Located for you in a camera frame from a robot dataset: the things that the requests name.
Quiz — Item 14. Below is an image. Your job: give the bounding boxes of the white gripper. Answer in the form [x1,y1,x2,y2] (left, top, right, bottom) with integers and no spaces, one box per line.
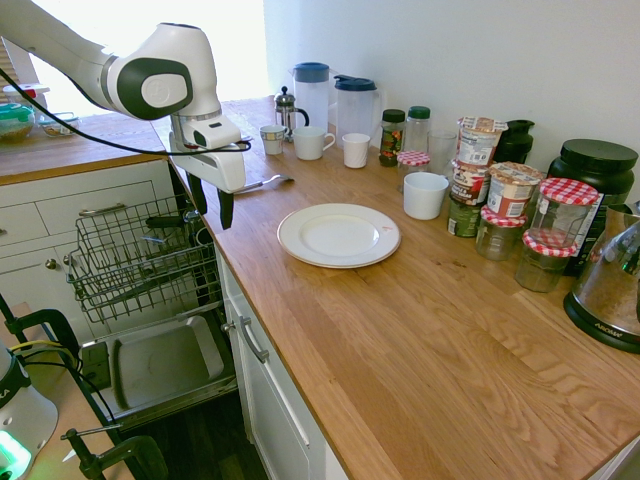
[168,147,247,232]

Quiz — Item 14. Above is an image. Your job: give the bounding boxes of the white handled utensil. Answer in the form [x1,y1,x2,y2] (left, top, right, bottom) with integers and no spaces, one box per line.
[238,173,296,194]

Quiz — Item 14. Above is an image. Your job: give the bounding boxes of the stainless dishwasher door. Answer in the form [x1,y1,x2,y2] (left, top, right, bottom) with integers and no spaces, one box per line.
[78,313,239,432]

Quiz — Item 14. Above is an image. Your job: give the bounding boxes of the small patterned cup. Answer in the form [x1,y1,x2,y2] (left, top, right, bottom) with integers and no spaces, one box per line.
[258,124,288,156]

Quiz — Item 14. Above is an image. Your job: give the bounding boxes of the glass french press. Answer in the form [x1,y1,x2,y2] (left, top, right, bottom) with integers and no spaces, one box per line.
[273,85,311,144]

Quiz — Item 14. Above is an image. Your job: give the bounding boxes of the white dinner plate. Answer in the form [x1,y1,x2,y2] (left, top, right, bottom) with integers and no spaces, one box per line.
[276,202,403,270]

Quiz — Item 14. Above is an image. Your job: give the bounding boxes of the tall pitcher light blue lid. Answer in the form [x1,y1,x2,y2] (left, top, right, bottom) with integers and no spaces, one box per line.
[291,61,332,136]

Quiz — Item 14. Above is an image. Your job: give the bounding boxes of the small plain white cup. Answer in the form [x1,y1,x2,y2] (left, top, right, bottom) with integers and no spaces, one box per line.
[341,132,372,170]

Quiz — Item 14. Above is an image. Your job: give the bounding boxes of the clear pitcher dark blue lid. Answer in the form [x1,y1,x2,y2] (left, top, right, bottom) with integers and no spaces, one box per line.
[333,74,384,149]

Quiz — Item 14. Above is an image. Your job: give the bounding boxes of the small clear food container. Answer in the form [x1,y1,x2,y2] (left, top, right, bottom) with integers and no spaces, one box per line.
[36,111,82,139]

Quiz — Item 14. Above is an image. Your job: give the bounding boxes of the white kitchen cabinet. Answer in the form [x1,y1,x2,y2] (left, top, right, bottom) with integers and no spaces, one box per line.
[0,158,177,342]
[216,243,352,480]

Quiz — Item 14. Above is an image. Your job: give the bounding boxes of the spice jars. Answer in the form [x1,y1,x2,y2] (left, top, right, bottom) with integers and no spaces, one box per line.
[378,108,407,168]

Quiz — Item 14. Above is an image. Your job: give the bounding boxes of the black table clamp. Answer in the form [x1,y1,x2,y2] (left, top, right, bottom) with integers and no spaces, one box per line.
[3,308,82,362]
[60,423,170,480]

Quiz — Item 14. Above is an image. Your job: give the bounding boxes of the small jar gingham lid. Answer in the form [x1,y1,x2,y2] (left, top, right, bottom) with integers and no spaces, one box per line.
[396,149,432,195]

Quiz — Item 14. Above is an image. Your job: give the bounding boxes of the food bowl teal lid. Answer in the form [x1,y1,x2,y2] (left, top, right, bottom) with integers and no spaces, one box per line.
[0,102,37,145]

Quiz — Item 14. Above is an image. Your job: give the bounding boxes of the wide white mug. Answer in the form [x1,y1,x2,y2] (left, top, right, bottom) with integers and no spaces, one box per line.
[402,171,451,222]

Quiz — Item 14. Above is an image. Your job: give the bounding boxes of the food container red white lid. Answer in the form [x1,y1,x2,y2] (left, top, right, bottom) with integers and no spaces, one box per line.
[1,83,52,112]

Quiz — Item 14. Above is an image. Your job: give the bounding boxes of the clear spice jar green lid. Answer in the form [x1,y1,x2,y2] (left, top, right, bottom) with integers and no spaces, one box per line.
[405,105,432,154]

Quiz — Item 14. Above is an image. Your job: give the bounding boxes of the clear drinking glass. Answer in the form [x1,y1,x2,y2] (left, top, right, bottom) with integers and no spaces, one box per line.
[427,129,459,177]

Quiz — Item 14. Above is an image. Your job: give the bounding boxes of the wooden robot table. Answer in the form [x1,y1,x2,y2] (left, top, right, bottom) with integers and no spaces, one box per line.
[0,299,124,480]

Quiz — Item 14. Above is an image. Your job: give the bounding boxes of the green tin can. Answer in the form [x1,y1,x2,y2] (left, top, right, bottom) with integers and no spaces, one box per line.
[446,193,484,239]

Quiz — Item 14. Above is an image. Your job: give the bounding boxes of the black shaker bottle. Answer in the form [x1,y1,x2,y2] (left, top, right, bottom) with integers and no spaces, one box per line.
[493,118,537,166]

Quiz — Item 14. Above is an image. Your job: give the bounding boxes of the large glass jar gingham lid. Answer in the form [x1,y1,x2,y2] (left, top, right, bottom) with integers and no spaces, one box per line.
[528,177,600,250]

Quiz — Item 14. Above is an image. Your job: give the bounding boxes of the black protein powder tub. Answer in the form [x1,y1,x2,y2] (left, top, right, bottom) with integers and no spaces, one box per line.
[546,138,640,277]

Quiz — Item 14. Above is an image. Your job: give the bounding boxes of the stainless electric kettle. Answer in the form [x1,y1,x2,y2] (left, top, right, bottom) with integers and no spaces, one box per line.
[563,199,640,356]

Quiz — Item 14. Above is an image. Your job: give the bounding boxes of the black handled utensil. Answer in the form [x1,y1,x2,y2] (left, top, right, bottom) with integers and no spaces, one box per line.
[144,214,187,229]

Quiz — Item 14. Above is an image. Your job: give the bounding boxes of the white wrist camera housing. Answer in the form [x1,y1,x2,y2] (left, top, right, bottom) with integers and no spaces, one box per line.
[181,116,243,152]

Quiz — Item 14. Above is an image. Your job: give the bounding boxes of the wire dishwasher rack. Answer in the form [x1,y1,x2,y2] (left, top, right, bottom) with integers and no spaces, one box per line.
[66,196,222,326]

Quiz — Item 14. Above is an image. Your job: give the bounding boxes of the metal drawer handle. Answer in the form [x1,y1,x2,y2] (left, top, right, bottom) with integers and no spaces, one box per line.
[237,316,270,365]
[78,201,127,217]

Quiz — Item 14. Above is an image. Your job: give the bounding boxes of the white mug with handle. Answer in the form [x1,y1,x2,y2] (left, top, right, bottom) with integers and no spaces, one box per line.
[291,125,337,162]

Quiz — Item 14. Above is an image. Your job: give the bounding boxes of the black camera cable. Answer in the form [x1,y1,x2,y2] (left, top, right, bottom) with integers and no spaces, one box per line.
[0,66,253,156]

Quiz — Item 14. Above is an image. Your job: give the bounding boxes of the black base cable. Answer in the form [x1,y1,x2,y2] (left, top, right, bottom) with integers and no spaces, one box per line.
[18,348,124,429]

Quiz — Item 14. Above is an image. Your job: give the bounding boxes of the yellow cable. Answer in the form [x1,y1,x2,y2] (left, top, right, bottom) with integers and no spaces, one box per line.
[8,338,77,362]

